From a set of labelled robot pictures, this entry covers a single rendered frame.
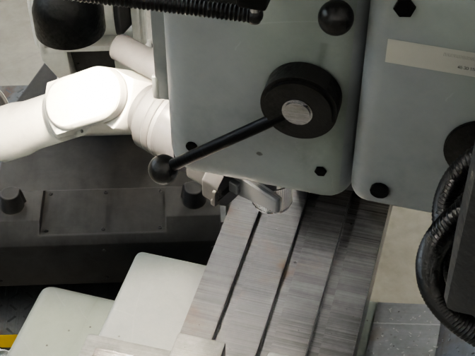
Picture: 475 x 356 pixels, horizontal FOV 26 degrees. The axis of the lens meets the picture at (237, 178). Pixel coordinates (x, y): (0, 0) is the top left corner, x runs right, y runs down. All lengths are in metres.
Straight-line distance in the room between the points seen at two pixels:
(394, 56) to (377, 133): 0.09
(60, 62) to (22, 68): 1.48
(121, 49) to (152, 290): 0.43
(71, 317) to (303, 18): 0.91
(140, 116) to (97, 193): 0.88
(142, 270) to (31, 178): 0.64
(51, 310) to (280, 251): 0.41
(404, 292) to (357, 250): 1.19
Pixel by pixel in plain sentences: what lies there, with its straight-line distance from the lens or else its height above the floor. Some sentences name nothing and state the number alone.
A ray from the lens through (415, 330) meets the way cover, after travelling 1.48.
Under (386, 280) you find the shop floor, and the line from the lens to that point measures 2.70.
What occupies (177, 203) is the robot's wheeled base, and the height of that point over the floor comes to 0.61.
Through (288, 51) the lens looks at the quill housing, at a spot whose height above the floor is 1.50.
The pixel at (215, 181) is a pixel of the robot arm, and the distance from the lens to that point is 1.14.
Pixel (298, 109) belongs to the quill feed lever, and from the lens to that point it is 0.90.
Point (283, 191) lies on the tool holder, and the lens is 1.15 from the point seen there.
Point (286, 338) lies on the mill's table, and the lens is 1.38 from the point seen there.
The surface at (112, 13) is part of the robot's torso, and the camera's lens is 1.79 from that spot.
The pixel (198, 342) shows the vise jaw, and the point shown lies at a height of 1.05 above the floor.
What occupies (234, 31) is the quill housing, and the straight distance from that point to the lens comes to 0.91.
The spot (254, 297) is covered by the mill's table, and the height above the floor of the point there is 0.94.
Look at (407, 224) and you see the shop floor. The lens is 2.84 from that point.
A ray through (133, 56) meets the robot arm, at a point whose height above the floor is 1.29.
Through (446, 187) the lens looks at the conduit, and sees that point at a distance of 0.83.
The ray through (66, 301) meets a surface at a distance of 1.70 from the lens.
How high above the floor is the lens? 2.05
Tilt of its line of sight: 44 degrees down
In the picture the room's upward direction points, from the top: straight up
